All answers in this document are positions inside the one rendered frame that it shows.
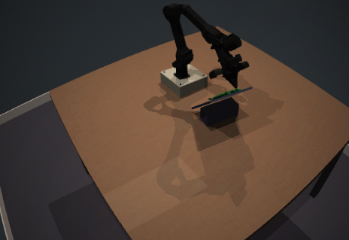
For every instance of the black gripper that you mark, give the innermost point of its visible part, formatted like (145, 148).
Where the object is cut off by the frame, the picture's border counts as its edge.
(229, 73)

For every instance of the dark grey switch panel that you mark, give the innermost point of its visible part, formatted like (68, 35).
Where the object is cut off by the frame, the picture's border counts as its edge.
(221, 110)

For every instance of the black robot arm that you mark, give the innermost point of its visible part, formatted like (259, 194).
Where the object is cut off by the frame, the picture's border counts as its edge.
(211, 34)

